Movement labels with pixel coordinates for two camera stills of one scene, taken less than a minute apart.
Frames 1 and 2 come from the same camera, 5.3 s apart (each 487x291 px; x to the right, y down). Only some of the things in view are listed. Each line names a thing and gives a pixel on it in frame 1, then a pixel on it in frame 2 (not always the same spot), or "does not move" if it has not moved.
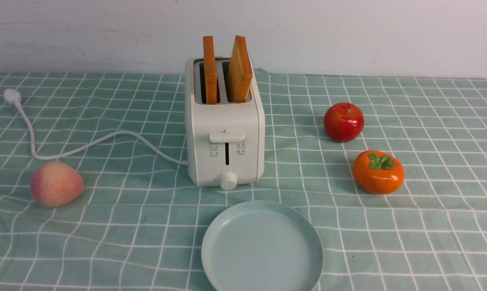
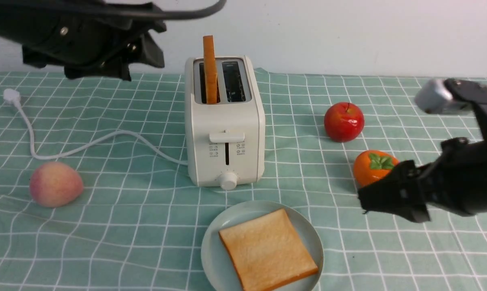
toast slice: x=211 y=78 does not move
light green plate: x=262 y=245 does not move
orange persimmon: x=378 y=173 does not move
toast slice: x=239 y=74 → x=266 y=251
